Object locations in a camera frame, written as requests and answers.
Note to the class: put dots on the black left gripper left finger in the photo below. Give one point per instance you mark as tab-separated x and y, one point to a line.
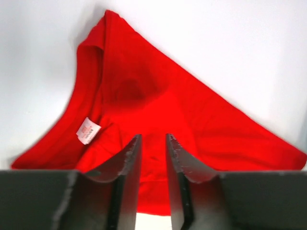
104	198

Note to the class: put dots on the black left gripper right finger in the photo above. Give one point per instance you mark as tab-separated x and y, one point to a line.
202	198

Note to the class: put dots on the red t shirt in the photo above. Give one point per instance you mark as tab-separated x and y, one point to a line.
124	87

